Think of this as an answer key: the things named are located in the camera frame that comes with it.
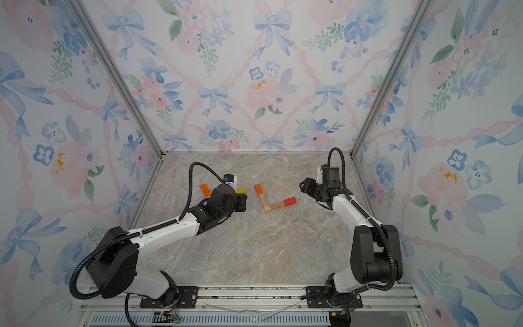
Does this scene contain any red rectangular block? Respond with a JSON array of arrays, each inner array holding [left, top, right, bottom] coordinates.
[[284, 197, 297, 207]]

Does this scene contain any long natural wood block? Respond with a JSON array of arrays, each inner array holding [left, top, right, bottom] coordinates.
[[259, 193, 269, 207]]

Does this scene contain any orange rectangular block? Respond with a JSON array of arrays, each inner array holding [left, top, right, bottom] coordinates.
[[255, 184, 264, 195]]

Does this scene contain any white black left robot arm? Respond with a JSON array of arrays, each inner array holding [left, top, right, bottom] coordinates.
[[87, 184, 248, 307]]

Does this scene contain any aluminium corner post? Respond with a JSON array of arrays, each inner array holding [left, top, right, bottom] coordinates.
[[65, 1, 163, 158], [350, 0, 434, 161]]

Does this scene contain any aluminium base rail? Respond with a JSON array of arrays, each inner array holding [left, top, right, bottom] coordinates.
[[72, 284, 428, 326]]

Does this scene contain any aluminium corner post right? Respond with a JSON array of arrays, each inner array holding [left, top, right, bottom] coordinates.
[[350, 0, 434, 161]]

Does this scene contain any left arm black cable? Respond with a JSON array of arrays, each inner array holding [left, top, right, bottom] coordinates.
[[68, 161, 226, 327]]

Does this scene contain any aluminium corner post left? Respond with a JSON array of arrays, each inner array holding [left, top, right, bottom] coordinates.
[[65, 1, 163, 158]]

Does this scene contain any small orange block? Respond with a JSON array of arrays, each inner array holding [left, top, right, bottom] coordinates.
[[200, 184, 212, 198]]

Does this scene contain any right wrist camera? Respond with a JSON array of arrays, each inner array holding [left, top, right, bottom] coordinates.
[[316, 166, 324, 184]]

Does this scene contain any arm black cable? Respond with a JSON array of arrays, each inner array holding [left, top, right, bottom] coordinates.
[[326, 147, 398, 292], [68, 161, 226, 327]]

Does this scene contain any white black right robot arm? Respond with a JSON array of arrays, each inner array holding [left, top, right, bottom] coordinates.
[[300, 164, 403, 307]]

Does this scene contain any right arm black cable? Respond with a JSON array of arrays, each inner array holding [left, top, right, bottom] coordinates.
[[326, 147, 398, 292]]

